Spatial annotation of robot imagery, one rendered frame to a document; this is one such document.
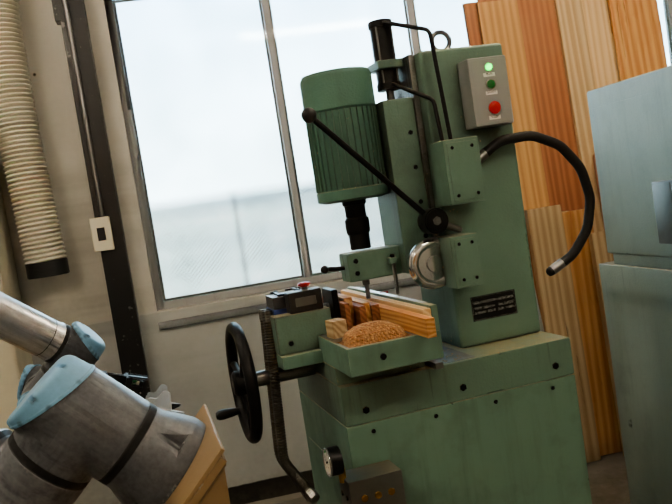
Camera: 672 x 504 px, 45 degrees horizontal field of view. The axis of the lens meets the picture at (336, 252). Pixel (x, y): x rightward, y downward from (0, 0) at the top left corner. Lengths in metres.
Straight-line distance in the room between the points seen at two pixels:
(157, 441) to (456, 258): 0.83
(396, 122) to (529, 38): 1.71
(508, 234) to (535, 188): 1.44
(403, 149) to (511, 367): 0.57
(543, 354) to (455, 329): 0.22
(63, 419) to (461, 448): 0.93
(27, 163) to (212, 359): 1.04
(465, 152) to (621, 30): 1.97
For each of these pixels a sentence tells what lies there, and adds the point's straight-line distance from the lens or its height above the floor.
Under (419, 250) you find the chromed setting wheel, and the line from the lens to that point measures 1.89.
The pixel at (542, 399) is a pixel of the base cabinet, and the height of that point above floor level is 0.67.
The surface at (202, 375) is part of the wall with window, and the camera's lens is 3.35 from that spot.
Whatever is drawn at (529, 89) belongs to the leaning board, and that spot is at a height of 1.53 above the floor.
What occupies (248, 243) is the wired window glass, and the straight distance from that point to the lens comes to 3.38.
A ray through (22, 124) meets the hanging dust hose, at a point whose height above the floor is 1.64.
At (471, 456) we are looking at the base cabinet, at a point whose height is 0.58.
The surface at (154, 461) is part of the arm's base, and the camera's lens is 1.36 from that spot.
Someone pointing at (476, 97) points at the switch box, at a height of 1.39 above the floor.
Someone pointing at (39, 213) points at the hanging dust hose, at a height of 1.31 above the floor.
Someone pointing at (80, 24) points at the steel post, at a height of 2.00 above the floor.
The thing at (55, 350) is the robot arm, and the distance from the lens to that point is 1.81.
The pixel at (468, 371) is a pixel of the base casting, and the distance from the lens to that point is 1.88.
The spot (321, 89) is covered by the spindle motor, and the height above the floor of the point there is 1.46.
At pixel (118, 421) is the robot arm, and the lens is 1.36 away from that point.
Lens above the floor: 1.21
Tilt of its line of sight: 4 degrees down
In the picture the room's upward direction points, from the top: 9 degrees counter-clockwise
